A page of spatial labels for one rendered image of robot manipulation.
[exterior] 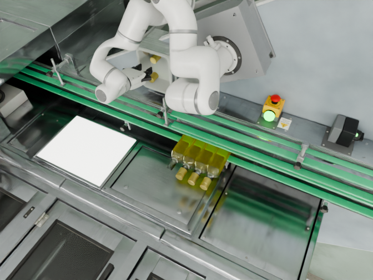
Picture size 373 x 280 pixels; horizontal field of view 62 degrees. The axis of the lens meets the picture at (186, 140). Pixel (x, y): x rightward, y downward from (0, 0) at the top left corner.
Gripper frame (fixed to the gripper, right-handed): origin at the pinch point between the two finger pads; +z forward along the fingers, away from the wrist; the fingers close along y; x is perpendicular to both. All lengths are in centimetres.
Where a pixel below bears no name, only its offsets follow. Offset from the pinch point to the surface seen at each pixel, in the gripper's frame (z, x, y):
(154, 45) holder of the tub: 7.1, 8.9, 0.7
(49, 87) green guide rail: 2, -30, -65
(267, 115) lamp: 5, -5, 56
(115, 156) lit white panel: -13.3, -43.9, -7.6
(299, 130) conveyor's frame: 9, -9, 69
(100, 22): 56, -8, -70
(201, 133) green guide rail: -0.3, -21.3, 31.1
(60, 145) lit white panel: -20, -46, -38
